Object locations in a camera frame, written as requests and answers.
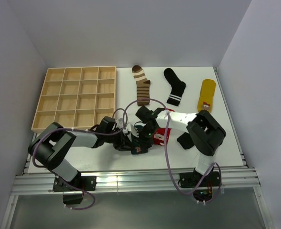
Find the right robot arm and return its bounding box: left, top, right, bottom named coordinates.
left=134, top=106, right=226, bottom=186

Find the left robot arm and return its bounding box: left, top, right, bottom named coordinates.
left=28, top=116, right=139, bottom=190

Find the aluminium mounting rail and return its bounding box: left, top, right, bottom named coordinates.
left=10, top=167, right=261, bottom=196

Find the wooden compartment tray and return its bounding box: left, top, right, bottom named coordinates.
left=31, top=66, right=116, bottom=133

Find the dark teal sock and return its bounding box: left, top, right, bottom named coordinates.
left=131, top=124, right=153, bottom=155

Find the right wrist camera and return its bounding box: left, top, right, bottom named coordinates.
left=122, top=124, right=139, bottom=137

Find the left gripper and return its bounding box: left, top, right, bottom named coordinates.
left=104, top=128, right=135, bottom=151

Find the brown striped sock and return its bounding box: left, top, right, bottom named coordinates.
left=131, top=65, right=151, bottom=106

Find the plain black sock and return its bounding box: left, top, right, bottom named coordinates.
left=177, top=132, right=194, bottom=150

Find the yellow sock with cartoon face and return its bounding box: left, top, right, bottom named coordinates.
left=197, top=79, right=216, bottom=113

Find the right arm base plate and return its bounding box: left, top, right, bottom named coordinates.
left=178, top=171, right=221, bottom=188

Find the black sock with white stripes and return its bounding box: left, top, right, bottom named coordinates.
left=163, top=68, right=186, bottom=106

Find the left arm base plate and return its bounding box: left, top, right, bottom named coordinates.
left=52, top=176, right=97, bottom=192

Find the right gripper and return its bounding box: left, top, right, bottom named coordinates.
left=133, top=125, right=158, bottom=152

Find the red sock with white bear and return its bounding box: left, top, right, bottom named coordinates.
left=152, top=108, right=174, bottom=146

